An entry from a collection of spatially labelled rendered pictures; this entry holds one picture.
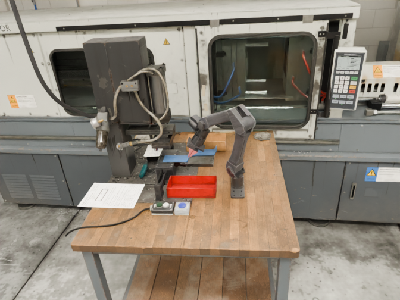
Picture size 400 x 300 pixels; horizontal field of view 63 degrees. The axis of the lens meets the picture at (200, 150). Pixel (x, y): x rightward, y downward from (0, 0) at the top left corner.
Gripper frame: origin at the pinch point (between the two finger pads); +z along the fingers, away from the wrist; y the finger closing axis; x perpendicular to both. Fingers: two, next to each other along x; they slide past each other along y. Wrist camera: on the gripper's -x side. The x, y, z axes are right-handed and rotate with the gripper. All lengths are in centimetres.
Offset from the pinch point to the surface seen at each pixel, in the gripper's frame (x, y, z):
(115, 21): -62, 78, -31
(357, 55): -38, -60, -87
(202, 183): 12.7, -11.6, 4.0
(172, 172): 8.1, 4.7, 9.2
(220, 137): -35.6, -17.0, -3.8
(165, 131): 2.5, 18.1, -8.8
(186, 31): -62, 34, -47
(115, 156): 4.3, 36.4, 18.9
